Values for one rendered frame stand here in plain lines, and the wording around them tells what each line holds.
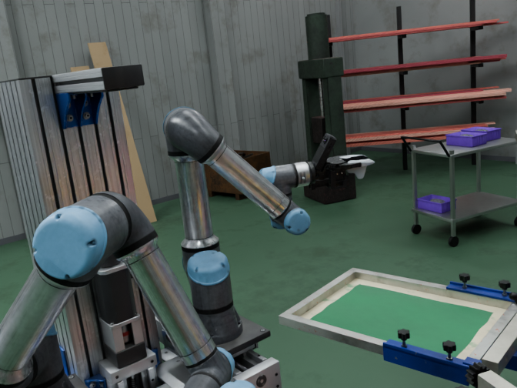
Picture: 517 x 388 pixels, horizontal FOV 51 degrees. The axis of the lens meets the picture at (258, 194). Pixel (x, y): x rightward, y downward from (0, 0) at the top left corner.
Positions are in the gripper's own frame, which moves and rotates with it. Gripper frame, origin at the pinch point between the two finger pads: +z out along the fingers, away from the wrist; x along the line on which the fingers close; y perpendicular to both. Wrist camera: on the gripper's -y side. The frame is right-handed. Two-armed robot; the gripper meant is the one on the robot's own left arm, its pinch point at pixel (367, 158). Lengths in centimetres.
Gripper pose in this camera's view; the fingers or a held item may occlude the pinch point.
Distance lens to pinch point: 176.2
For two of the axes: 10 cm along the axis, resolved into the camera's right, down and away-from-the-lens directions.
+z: 9.7, -1.5, 2.1
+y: 0.7, 9.3, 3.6
